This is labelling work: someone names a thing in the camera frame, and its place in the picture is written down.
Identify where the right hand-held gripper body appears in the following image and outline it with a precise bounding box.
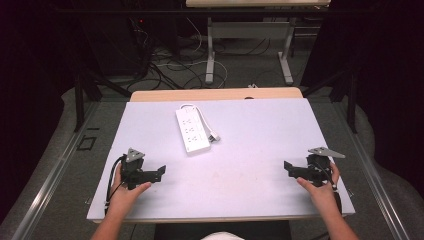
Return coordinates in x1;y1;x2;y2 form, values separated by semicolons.
305;146;346;188

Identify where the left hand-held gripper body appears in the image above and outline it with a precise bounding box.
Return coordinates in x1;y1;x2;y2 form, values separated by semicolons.
119;147;148;191

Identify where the person's right hand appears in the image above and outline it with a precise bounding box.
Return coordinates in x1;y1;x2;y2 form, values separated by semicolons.
296;162;341;214

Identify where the person's left hand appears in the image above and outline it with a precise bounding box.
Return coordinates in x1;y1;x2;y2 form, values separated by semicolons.
107;163;153;218

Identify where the white table mat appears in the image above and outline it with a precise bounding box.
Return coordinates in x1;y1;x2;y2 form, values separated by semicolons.
86;97;356;223

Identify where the white power strip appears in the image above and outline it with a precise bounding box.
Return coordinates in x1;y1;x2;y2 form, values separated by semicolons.
175;107;212;155

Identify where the black metal stand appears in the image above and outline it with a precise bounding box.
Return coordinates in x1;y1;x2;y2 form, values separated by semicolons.
73;66;133;133
301;65;360;134

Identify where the person's white clothing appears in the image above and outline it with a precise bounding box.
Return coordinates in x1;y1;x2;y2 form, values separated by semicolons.
201;231;245;240

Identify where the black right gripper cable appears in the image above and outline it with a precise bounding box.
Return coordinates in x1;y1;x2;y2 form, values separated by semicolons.
316;161;344;214

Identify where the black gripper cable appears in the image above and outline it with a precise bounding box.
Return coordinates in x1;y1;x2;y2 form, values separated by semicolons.
105;155;125;215
316;161;344;214

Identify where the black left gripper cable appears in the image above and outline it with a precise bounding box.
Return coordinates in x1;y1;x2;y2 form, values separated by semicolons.
105;155;125;215

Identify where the silver floor rail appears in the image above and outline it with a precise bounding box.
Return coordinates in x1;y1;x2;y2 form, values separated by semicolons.
331;99;411;240
11;101;101;240

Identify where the white power strip cable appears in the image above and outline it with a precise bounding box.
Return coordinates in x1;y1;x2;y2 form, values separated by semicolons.
179;103;221;143

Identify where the tangle of floor cables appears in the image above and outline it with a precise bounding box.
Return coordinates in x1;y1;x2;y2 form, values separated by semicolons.
126;16;278;92

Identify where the white metal desk frame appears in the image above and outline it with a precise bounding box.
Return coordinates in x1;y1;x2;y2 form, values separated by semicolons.
185;0;332;86

